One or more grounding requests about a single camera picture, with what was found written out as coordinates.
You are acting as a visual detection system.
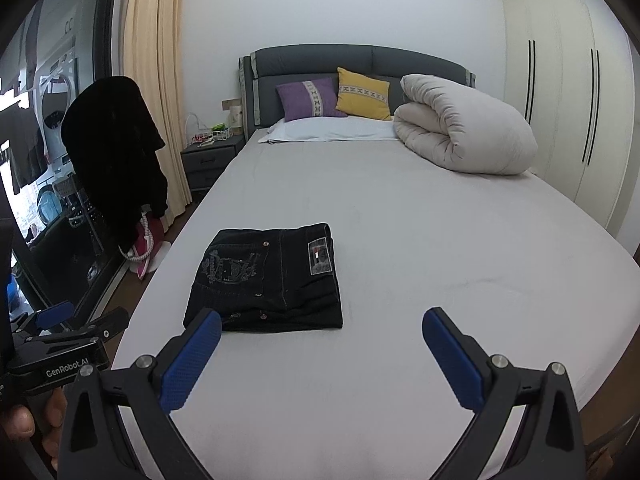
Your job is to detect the black jeans pant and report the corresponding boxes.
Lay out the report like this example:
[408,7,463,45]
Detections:
[183,223,343,333]

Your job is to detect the person's left hand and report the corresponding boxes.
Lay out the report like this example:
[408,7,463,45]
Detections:
[1,388,67,469]

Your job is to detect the pink white bag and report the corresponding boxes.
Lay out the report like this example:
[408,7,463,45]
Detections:
[119,212,171,281]

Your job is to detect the black hanging clothes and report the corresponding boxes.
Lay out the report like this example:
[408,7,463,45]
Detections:
[61,76,168,252]

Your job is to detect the dark grey nightstand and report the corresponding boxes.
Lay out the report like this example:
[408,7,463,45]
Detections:
[181,136,245,194]

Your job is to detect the beige folded duvet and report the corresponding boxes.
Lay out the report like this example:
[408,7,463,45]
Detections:
[393,74,538,176]

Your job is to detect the white pillow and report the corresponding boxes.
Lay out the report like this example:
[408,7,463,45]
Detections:
[259,116,397,144]

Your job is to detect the purple pillow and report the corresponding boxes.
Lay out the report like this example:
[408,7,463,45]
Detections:
[277,78,346,122]

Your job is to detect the yellow pillow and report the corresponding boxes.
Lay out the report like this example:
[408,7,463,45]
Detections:
[337,67,392,120]

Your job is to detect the dark grey headboard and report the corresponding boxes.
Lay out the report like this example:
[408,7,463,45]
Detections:
[237,42,478,141]

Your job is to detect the cream wardrobe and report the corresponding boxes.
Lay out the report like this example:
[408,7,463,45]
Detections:
[503,0,634,226]

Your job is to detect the beige curtain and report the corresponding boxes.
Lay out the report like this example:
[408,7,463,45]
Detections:
[122,0,192,228]

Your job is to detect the white wire basket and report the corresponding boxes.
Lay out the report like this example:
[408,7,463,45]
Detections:
[184,113,231,146]

